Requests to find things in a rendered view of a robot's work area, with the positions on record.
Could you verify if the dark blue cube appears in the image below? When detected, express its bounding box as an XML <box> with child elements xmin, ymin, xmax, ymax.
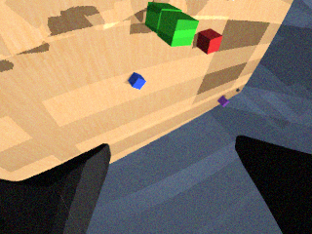
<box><xmin>129</xmin><ymin>73</ymin><xmax>147</xmax><ymax>89</ymax></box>

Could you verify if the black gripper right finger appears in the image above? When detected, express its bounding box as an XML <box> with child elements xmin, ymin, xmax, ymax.
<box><xmin>235</xmin><ymin>136</ymin><xmax>312</xmax><ymax>234</ymax></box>

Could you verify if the purple block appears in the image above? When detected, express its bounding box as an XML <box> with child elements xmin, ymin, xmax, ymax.
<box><xmin>217</xmin><ymin>97</ymin><xmax>229</xmax><ymax>106</ymax></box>

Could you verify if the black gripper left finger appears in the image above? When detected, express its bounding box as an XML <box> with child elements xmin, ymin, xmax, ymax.
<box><xmin>0</xmin><ymin>143</ymin><xmax>110</xmax><ymax>234</ymax></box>

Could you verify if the green block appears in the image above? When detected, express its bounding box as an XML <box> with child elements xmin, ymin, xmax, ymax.
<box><xmin>156</xmin><ymin>11</ymin><xmax>199</xmax><ymax>47</ymax></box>
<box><xmin>144</xmin><ymin>3</ymin><xmax>182</xmax><ymax>34</ymax></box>

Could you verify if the red block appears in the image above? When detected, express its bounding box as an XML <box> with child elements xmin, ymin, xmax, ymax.
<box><xmin>196</xmin><ymin>28</ymin><xmax>222</xmax><ymax>54</ymax></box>

